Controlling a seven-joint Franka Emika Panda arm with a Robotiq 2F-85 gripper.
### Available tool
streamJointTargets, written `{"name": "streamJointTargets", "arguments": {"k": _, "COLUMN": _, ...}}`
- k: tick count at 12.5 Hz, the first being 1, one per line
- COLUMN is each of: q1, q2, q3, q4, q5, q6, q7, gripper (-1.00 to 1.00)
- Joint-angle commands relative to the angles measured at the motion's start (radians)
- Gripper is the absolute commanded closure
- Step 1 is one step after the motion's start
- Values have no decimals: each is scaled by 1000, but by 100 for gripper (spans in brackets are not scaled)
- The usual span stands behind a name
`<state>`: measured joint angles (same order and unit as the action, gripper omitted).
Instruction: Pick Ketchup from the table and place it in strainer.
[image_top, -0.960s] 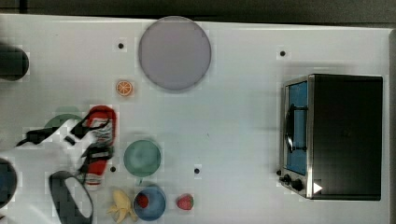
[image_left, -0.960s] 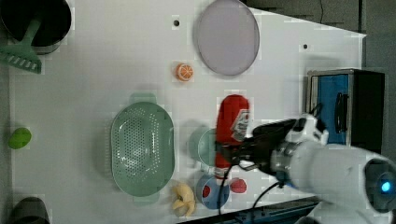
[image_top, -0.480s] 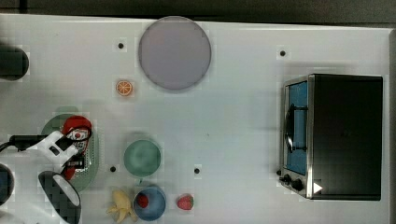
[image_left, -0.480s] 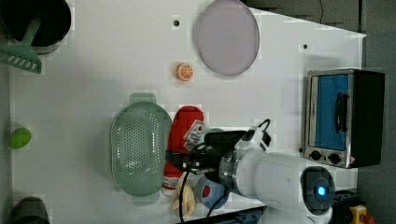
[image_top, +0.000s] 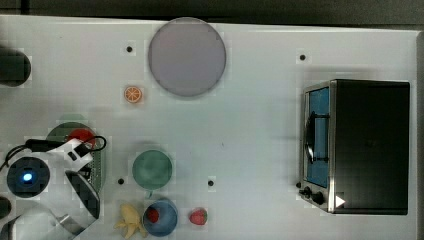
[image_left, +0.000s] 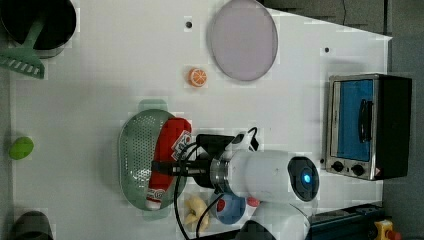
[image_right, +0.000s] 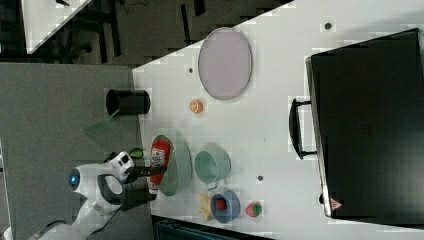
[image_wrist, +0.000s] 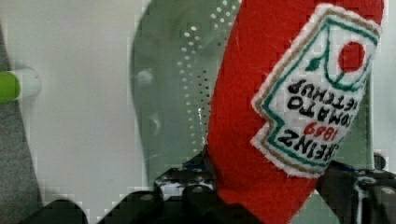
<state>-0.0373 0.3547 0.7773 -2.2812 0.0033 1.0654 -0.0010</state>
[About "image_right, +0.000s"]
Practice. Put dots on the yellow banana toy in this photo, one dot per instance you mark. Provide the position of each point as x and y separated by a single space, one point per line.
205 209

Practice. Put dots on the black utensil holder cup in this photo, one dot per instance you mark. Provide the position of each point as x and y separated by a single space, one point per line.
127 102

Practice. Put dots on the green spatula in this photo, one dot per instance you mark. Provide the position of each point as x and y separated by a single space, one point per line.
100 126

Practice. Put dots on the orange slice toy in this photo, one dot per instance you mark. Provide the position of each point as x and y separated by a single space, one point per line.
196 106

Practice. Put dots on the black toaster oven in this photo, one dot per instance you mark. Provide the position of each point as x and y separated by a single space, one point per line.
367 109

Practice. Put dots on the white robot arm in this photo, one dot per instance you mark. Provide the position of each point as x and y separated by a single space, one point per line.
102 186

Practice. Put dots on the green mug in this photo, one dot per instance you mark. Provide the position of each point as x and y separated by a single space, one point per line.
212 164

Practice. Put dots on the blue cup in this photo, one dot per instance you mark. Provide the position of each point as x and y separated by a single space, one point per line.
233 207

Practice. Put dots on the red toy inside blue cup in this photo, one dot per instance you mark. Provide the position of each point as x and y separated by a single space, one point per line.
221 204

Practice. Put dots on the lilac round plate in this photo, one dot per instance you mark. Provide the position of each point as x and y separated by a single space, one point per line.
225 63

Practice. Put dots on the green perforated strainer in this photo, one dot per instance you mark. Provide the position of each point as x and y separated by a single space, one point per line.
179 170

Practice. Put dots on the red ketchup bottle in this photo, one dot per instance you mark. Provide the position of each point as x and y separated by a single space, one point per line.
159 159

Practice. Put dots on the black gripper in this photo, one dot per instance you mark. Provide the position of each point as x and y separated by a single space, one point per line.
137 172

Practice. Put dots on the red strawberry toy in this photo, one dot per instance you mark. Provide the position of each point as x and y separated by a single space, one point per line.
254 209

